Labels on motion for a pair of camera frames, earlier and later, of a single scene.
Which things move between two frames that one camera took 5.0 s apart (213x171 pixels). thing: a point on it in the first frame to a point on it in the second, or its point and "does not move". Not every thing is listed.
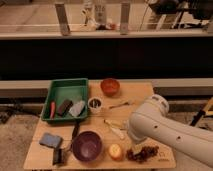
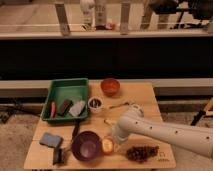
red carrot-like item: (52, 110) does not move
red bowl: (110, 86) does not move
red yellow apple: (115, 152) to (107, 145)
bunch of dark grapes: (143, 155) does not move
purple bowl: (87, 146) does not move
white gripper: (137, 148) to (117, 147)
